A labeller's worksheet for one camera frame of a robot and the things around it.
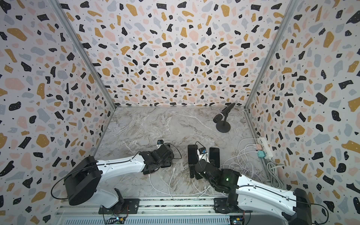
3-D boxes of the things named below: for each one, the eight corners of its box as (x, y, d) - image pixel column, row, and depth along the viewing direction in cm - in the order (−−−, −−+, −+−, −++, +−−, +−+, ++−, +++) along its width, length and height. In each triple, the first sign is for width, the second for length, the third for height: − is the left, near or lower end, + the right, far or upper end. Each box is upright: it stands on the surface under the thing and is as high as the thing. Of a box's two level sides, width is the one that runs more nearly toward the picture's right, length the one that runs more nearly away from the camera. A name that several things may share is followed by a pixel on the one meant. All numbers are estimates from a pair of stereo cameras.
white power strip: (263, 159, 97) (266, 156, 93) (256, 140, 106) (259, 137, 103) (270, 159, 97) (273, 156, 93) (262, 140, 106) (265, 137, 103)
